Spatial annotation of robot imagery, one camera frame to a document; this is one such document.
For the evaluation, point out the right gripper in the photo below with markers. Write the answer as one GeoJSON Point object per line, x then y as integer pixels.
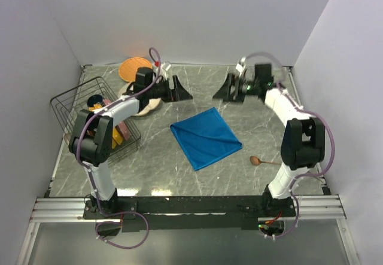
{"type": "Point", "coordinates": [223, 93]}

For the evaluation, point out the metal fork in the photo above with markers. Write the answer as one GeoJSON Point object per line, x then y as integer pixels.
{"type": "Point", "coordinates": [319, 178]}

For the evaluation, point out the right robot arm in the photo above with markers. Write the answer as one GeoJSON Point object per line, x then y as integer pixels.
{"type": "Point", "coordinates": [303, 143]}

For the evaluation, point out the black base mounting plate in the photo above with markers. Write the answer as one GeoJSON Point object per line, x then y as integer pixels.
{"type": "Point", "coordinates": [190, 212]}

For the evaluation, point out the blue cloth napkin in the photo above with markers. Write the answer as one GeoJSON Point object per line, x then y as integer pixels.
{"type": "Point", "coordinates": [205, 138]}

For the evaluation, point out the yellow plate in rack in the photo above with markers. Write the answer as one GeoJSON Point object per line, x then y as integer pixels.
{"type": "Point", "coordinates": [117, 139]}

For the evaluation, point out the dark blue bowl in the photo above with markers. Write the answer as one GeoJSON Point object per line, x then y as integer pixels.
{"type": "Point", "coordinates": [94, 99]}

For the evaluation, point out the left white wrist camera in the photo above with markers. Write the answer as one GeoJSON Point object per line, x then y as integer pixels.
{"type": "Point", "coordinates": [161, 70]}

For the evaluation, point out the aluminium rail frame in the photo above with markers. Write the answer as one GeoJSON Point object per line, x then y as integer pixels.
{"type": "Point", "coordinates": [70, 210]}

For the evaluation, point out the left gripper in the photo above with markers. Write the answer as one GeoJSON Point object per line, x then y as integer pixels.
{"type": "Point", "coordinates": [178, 94]}

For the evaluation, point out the cream divided plate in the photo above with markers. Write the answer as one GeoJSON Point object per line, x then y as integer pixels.
{"type": "Point", "coordinates": [144, 108]}

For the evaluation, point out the black wire dish rack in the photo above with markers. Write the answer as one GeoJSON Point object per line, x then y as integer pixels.
{"type": "Point", "coordinates": [68, 104]}

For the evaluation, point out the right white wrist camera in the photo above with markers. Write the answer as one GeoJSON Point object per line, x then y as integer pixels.
{"type": "Point", "coordinates": [240, 66]}

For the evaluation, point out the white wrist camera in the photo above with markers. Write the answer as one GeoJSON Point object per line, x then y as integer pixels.
{"type": "Point", "coordinates": [161, 70]}
{"type": "Point", "coordinates": [240, 66]}

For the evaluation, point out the wooden spoon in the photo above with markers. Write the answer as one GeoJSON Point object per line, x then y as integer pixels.
{"type": "Point", "coordinates": [257, 161]}

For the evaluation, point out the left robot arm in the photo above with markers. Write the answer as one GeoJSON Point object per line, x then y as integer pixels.
{"type": "Point", "coordinates": [91, 138]}

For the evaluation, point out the orange woven round mat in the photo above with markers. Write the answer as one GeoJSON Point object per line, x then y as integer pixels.
{"type": "Point", "coordinates": [129, 67]}

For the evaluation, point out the pink plate in rack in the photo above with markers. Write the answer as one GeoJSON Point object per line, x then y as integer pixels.
{"type": "Point", "coordinates": [123, 130]}

